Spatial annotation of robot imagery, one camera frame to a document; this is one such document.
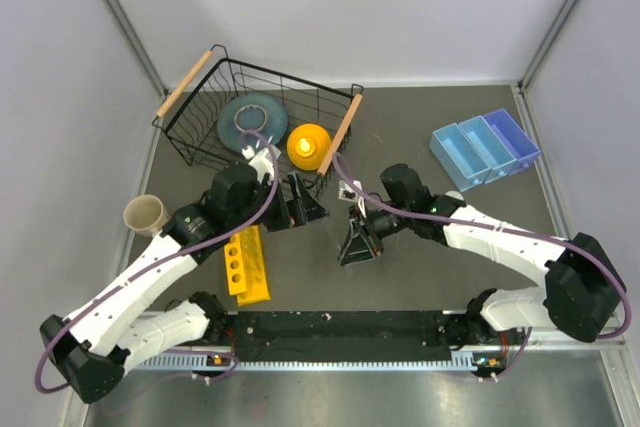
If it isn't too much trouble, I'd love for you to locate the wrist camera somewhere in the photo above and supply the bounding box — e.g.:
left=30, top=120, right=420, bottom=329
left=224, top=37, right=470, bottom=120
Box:
left=241, top=145, right=281, bottom=184
left=338, top=180, right=366, bottom=216

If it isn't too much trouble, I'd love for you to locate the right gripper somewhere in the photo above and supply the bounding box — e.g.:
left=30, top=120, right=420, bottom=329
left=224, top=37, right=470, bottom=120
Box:
left=339, top=203, right=413, bottom=267

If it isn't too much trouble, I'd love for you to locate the yellow test tube rack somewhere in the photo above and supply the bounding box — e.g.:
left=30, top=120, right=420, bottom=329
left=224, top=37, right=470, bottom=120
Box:
left=224, top=226, right=271, bottom=307

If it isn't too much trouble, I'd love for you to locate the light blue bin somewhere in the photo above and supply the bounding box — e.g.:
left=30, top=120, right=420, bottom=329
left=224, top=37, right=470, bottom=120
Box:
left=429, top=124, right=491, bottom=192
left=459, top=116, right=516, bottom=184

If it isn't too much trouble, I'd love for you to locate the black wire dish basket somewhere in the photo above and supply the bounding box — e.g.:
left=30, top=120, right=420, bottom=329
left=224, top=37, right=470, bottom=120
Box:
left=152, top=44, right=364, bottom=196

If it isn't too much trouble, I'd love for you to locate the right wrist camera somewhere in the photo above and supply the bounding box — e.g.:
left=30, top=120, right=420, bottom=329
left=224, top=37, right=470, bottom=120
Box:
left=338, top=180, right=366, bottom=216

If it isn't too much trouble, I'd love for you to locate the cable duct rail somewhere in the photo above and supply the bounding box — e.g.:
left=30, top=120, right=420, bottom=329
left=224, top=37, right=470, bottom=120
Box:
left=136, top=350, right=508, bottom=373

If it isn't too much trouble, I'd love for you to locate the yellow ribbed funnel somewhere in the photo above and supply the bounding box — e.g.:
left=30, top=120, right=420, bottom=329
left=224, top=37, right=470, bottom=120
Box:
left=287, top=123, right=331, bottom=171

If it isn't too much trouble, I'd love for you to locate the beige ceramic mug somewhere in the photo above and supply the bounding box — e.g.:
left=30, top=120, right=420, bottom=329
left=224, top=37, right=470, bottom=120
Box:
left=123, top=194, right=170, bottom=238

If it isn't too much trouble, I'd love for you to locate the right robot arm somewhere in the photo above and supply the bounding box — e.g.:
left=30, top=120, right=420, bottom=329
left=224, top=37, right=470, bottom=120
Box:
left=339, top=164, right=631, bottom=343

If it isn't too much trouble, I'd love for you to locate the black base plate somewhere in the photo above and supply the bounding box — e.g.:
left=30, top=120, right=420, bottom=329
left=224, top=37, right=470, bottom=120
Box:
left=227, top=311, right=474, bottom=363

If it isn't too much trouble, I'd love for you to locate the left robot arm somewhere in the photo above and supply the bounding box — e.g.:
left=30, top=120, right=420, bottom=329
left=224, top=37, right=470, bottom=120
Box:
left=39, top=163, right=328, bottom=404

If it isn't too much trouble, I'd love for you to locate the blue ceramic plate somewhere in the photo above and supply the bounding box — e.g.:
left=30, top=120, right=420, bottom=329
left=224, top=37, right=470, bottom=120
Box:
left=216, top=93, right=289, bottom=153

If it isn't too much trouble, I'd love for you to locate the light blue bin left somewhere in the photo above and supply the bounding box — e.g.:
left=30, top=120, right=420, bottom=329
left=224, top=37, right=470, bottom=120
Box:
left=429, top=124, right=491, bottom=192

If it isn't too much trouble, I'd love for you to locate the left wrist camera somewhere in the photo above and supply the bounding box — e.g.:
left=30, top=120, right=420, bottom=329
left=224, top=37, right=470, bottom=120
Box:
left=241, top=145, right=281, bottom=184

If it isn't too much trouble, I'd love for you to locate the glass test tube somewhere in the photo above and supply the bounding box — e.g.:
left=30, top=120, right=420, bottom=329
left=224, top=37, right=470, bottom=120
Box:
left=322, top=213, right=344, bottom=256
left=243, top=227, right=266, bottom=284

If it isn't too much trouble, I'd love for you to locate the purple blue bin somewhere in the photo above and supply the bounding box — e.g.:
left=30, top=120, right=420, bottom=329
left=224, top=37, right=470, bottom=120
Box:
left=484, top=109, right=541, bottom=176

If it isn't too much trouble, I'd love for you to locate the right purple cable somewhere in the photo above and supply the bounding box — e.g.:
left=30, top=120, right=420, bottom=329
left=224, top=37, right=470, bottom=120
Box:
left=331, top=151, right=631, bottom=339

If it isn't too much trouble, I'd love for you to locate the light blue bin middle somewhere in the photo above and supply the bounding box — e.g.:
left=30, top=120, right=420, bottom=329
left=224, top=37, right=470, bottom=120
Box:
left=459, top=116, right=516, bottom=184

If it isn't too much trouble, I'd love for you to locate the white plastic cap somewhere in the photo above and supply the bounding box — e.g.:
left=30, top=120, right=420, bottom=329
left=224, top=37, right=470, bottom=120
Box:
left=445, top=191, right=464, bottom=200

